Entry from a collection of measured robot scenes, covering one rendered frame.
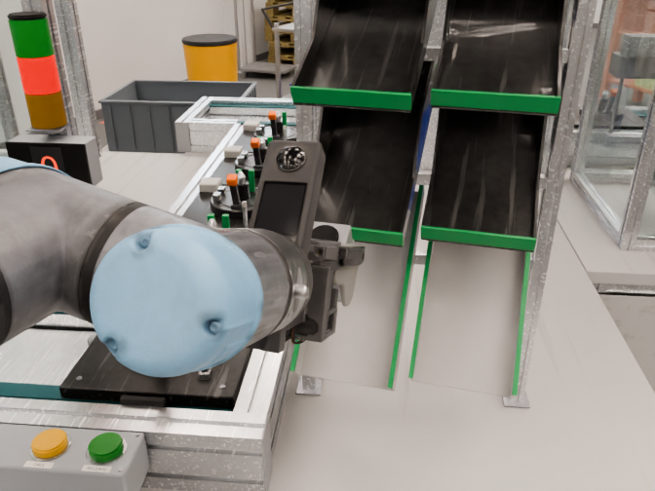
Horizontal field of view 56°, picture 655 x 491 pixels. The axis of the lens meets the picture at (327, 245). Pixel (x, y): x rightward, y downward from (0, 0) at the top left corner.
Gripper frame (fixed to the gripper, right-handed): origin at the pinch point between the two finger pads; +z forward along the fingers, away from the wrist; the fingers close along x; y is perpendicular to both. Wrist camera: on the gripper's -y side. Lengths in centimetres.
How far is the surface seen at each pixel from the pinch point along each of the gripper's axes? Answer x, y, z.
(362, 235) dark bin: 1.8, -1.2, 9.7
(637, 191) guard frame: 48, -15, 86
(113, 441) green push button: -24.6, 26.5, 4.0
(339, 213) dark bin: -1.9, -3.4, 13.2
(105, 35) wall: -315, -139, 425
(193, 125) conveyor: -77, -28, 124
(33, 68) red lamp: -47, -19, 13
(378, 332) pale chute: 3.6, 11.7, 19.8
